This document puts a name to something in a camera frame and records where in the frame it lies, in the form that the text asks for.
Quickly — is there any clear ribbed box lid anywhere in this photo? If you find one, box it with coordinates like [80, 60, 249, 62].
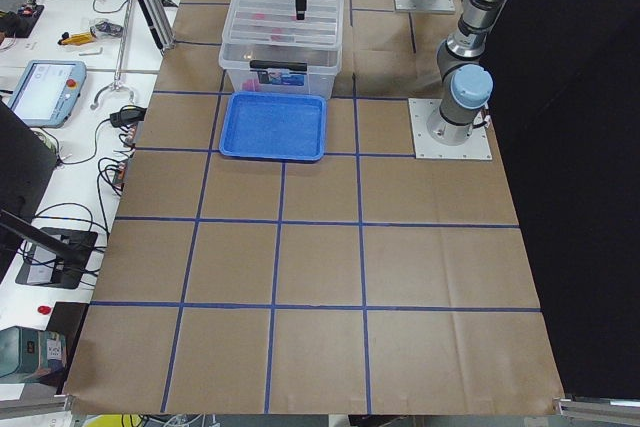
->
[222, 0, 344, 50]

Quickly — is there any clear plastic storage box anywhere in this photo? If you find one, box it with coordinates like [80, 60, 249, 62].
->
[218, 0, 347, 100]

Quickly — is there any blue plastic tray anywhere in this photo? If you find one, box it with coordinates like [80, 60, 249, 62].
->
[219, 92, 327, 162]

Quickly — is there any reacher grabber tool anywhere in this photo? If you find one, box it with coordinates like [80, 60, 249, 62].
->
[90, 0, 135, 110]

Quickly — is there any black power adapter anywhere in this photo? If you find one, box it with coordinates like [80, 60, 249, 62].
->
[109, 105, 147, 128]

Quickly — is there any teach pendant tablet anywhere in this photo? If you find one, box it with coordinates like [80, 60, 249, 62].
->
[8, 60, 87, 128]

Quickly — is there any black monitor stand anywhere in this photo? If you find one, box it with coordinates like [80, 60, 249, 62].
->
[1, 105, 98, 289]

